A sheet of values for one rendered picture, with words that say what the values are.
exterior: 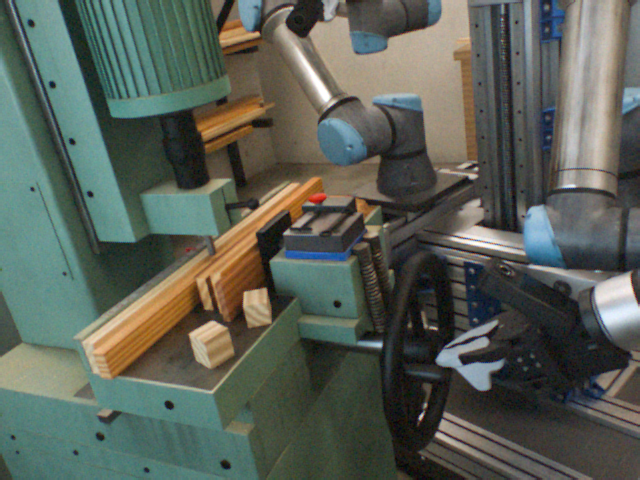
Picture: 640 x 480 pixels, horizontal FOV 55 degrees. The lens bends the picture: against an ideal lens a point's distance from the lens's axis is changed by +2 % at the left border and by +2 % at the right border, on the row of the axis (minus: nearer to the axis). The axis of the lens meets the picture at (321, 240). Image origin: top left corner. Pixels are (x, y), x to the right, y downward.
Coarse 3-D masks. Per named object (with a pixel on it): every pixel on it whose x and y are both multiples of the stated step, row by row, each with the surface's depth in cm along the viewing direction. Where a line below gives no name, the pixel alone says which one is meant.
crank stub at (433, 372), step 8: (408, 368) 78; (416, 368) 78; (424, 368) 77; (432, 368) 77; (440, 368) 77; (408, 376) 78; (416, 376) 78; (424, 376) 77; (432, 376) 76; (440, 376) 76; (448, 376) 77; (440, 384) 77
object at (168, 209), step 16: (144, 192) 96; (160, 192) 95; (176, 192) 94; (192, 192) 92; (208, 192) 91; (224, 192) 94; (144, 208) 97; (160, 208) 96; (176, 208) 94; (192, 208) 93; (208, 208) 91; (224, 208) 94; (160, 224) 97; (176, 224) 96; (192, 224) 94; (208, 224) 93; (224, 224) 94
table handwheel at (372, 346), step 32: (416, 256) 86; (448, 288) 98; (416, 320) 86; (448, 320) 100; (384, 352) 78; (416, 352) 87; (384, 384) 78; (416, 384) 87; (448, 384) 99; (416, 416) 86; (416, 448) 85
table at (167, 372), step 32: (192, 320) 91; (224, 320) 89; (288, 320) 89; (320, 320) 91; (352, 320) 89; (160, 352) 84; (192, 352) 83; (256, 352) 82; (96, 384) 83; (128, 384) 80; (160, 384) 77; (192, 384) 76; (224, 384) 76; (256, 384) 82; (160, 416) 80; (192, 416) 77; (224, 416) 76
